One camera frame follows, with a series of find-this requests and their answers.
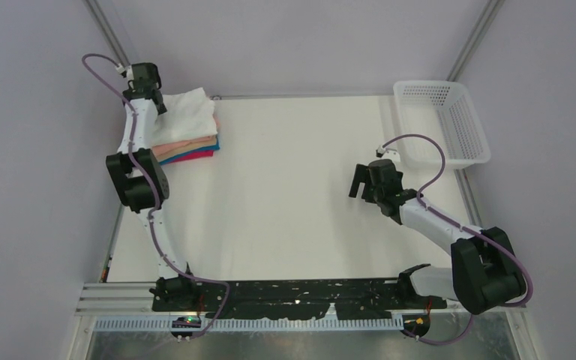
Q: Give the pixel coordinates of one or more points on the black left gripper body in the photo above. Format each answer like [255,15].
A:
[162,110]

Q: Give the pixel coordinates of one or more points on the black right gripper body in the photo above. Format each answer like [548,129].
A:
[378,195]

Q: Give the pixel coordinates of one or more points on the white printed t-shirt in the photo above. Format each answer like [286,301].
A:
[189,116]

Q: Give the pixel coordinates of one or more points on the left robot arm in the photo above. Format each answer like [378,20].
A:
[143,187]

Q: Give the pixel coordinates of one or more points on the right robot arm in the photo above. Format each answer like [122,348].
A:
[483,273]

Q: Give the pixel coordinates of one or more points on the folded pink t-shirt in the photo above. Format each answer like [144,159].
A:
[185,142]

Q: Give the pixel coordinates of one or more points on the folded tan t-shirt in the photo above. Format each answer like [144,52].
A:
[161,153]

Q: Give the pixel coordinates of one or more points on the folded magenta t-shirt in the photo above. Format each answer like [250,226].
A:
[192,156]

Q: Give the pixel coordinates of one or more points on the white plastic laundry basket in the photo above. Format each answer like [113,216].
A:
[444,112]

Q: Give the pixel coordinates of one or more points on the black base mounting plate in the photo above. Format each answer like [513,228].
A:
[350,299]

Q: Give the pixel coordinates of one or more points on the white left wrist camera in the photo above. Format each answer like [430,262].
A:
[126,72]

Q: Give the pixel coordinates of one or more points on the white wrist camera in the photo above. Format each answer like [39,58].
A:
[126,72]
[389,153]

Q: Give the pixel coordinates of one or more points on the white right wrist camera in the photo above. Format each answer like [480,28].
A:
[389,153]

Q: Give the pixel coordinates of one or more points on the aluminium frame rail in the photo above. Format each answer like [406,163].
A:
[109,24]

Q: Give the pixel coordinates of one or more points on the white slotted cable duct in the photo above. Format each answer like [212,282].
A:
[195,324]

